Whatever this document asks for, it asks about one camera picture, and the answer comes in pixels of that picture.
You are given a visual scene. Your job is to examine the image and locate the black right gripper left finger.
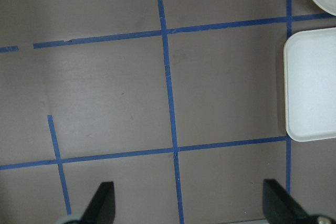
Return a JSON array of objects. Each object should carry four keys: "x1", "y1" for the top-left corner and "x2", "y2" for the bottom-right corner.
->
[{"x1": 80, "y1": 182, "x2": 116, "y2": 224}]

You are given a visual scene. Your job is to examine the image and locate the white rectangular tray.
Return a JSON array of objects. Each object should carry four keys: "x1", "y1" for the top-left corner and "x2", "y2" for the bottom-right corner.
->
[{"x1": 283, "y1": 28, "x2": 335, "y2": 142}]

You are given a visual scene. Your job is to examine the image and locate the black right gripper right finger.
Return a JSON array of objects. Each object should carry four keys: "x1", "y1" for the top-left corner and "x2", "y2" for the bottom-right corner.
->
[{"x1": 262, "y1": 179, "x2": 315, "y2": 224}]

